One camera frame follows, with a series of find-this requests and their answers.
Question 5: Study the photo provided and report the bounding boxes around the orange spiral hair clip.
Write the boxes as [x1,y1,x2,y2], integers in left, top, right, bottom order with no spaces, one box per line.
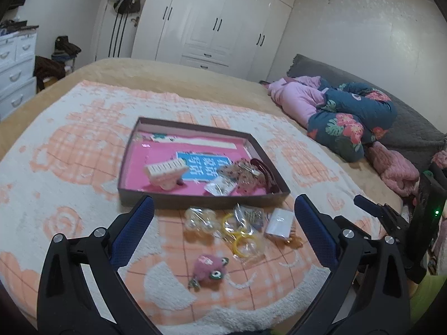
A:
[286,223,303,250]

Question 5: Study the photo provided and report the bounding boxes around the yellow bracelets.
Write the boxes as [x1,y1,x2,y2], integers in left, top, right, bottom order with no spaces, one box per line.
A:
[220,211,266,260]

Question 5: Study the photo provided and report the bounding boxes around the pink knit cloth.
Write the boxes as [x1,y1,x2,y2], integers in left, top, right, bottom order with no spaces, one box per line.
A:
[367,142,420,197]

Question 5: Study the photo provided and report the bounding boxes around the grey headboard cushion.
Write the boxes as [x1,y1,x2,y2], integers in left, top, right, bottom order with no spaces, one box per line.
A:
[287,54,446,172]

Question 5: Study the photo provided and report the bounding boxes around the white small packet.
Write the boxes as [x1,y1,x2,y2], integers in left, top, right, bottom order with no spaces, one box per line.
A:
[264,208,295,240]

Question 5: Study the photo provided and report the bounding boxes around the blue floral quilt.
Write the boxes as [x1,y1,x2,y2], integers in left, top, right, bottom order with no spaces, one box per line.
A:
[308,80,397,162]

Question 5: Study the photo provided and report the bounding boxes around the dark red hair clip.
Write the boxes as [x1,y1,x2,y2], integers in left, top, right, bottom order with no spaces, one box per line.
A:
[250,158,280,194]

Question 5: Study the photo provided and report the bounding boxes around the clear box of pins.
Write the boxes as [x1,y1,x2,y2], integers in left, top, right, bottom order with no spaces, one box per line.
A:
[234,204,265,231]

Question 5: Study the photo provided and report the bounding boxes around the dotted mesh hair bow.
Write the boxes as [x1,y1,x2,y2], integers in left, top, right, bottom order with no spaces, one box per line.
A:
[217,158,264,194]

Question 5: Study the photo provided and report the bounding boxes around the pink padded garment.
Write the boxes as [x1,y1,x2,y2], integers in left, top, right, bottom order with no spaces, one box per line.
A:
[266,76,327,129]

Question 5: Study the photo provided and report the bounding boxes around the pink plush strawberry clip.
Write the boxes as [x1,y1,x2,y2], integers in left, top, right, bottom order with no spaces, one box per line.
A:
[188,254,230,289]

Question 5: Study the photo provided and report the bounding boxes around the earrings on white card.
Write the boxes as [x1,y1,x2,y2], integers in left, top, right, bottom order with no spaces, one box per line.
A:
[204,176,237,197]

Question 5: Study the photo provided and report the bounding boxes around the white claw hair clip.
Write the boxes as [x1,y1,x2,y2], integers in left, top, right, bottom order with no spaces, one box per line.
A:
[143,158,189,191]

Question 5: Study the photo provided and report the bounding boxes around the brown shallow cardboard tray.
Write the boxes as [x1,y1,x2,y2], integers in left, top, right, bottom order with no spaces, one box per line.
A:
[117,117,291,209]

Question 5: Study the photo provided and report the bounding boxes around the tan bed cover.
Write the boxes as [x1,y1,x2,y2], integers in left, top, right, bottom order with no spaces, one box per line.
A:
[1,58,403,212]

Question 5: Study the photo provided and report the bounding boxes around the white wardrobe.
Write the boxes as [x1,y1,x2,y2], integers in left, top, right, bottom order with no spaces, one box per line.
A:
[131,0,295,82]

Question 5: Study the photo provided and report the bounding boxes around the stool with dark clothes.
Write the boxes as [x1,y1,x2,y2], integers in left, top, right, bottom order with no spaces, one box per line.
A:
[51,35,82,73]

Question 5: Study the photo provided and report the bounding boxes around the white drawer chest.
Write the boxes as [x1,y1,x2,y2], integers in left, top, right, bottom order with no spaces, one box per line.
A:
[0,29,38,121]

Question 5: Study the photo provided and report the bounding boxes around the white door with bags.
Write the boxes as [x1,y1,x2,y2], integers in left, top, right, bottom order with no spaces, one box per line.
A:
[92,0,146,61]

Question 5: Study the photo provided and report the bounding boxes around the pearl bracelets in bag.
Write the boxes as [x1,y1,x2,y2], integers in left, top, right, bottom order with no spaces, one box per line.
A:
[182,206,223,236]

